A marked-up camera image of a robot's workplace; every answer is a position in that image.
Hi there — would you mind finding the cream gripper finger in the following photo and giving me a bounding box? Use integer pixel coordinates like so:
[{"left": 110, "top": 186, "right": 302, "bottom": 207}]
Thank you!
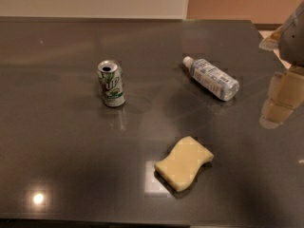
[
  {"left": 258, "top": 26, "right": 283, "bottom": 51},
  {"left": 259, "top": 66, "right": 304, "bottom": 129}
]

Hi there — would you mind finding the clear blue-label plastic bottle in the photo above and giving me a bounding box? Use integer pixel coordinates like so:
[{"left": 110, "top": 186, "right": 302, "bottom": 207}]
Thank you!
[{"left": 183, "top": 56, "right": 239, "bottom": 102}]

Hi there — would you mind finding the yellow sponge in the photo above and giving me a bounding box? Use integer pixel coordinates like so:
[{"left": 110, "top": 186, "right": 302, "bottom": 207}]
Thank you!
[{"left": 154, "top": 136, "right": 214, "bottom": 192}]

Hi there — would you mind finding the green and silver soda can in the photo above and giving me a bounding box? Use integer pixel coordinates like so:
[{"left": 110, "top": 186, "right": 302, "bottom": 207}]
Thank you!
[{"left": 97, "top": 60, "right": 126, "bottom": 107}]

